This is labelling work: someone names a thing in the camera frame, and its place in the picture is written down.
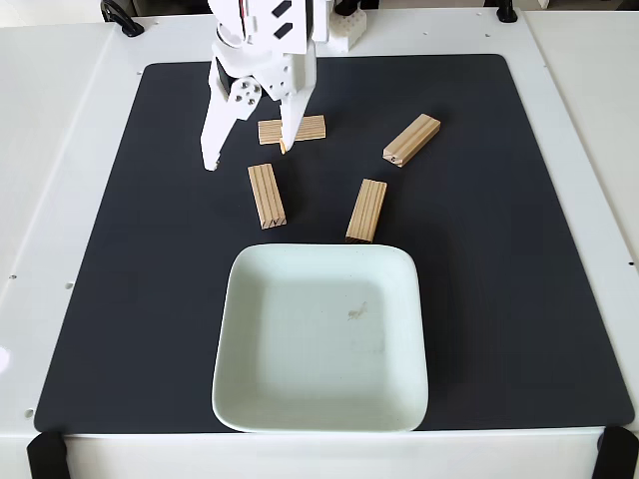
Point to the grooved wooden block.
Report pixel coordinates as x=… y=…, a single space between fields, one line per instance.
x=266 y=194
x=367 y=209
x=312 y=127
x=412 y=140

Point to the pale green square plate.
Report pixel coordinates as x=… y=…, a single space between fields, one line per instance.
x=309 y=359

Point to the large black table clamp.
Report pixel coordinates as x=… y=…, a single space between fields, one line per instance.
x=134 y=30

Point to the small black table clamp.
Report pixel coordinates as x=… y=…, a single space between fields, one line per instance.
x=506 y=12

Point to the black corner bracket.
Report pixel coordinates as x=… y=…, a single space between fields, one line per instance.
x=619 y=454
x=47 y=456

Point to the black rubber mat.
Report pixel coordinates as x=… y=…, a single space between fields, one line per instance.
x=150 y=249

